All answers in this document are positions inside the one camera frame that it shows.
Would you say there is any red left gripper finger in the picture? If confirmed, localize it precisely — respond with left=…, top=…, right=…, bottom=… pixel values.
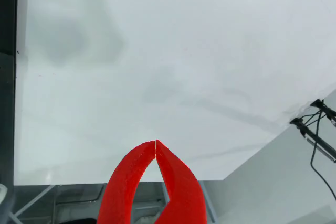
left=96, top=140, right=156, bottom=224

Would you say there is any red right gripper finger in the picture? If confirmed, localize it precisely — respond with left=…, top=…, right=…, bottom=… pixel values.
left=155, top=139, right=207, bottom=224

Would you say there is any grey metal table frame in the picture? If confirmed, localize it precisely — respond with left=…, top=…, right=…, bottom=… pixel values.
left=10, top=181, right=219, bottom=224

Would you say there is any black aluminium rail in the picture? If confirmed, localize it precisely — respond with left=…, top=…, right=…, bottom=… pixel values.
left=0, top=0, right=19, bottom=190

